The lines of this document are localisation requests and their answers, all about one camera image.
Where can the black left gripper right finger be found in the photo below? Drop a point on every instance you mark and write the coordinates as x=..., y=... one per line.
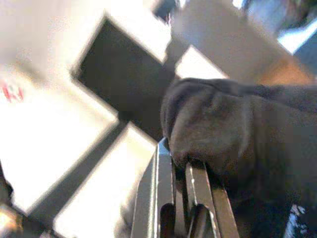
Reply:
x=203, y=193

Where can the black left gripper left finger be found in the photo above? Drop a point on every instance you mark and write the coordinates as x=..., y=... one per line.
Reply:
x=151, y=198

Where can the black knit garment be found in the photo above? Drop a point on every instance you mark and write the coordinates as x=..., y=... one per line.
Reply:
x=235, y=136

